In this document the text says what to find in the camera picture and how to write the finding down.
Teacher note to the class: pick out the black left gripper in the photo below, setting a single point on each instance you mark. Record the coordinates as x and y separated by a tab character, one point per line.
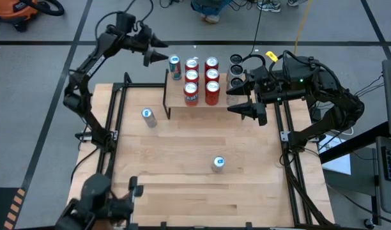
146	38

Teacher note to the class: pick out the black caster wheel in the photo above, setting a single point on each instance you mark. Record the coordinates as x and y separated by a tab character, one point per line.
369	223

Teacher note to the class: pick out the white black-topped drink can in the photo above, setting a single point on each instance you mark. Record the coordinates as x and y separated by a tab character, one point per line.
236	82

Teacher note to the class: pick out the black mat orange stripes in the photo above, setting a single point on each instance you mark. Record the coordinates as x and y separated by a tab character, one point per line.
0	207

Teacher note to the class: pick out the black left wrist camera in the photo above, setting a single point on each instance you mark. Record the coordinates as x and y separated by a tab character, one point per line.
125	21

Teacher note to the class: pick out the red Fanta soda can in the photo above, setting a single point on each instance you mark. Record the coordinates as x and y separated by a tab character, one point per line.
192	76
192	64

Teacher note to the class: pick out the white printed paper sheet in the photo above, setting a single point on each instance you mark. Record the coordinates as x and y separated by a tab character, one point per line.
339	163

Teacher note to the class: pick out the grey cart base panel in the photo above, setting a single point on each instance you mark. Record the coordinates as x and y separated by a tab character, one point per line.
352	182

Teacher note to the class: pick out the person's shoe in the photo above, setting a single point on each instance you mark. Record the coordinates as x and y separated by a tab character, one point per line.
293	2
269	5

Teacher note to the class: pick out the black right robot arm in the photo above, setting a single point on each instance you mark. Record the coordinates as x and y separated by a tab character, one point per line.
342	102

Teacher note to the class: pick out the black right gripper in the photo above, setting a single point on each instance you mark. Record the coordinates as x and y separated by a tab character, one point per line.
272	94

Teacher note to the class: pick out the red Coca-Cola can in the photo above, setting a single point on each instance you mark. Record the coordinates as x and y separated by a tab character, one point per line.
212	75
211	62
212	92

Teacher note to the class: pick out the black desk beam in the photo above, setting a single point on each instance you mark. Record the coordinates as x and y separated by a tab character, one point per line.
352	144

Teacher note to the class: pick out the white Celsius can yellow band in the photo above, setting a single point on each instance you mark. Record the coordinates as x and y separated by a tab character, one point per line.
236	69

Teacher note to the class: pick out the black clamp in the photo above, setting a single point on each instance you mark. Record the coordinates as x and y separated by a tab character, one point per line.
163	225
248	225

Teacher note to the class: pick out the white Celsius can tropical print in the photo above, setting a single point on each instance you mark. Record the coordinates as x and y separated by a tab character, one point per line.
236	59

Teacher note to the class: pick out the black aluminium table frame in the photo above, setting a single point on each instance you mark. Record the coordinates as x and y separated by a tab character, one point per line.
141	85

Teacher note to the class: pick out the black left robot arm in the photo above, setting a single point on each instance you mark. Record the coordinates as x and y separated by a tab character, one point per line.
87	68

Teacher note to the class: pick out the silver blue energy drink can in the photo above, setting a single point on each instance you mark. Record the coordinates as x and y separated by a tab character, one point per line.
147	113
175	68
218	166

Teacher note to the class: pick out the orange shop vacuum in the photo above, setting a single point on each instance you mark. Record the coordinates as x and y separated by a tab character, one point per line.
10	11

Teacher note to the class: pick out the grey desk tray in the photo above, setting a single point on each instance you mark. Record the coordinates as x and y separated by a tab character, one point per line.
388	198

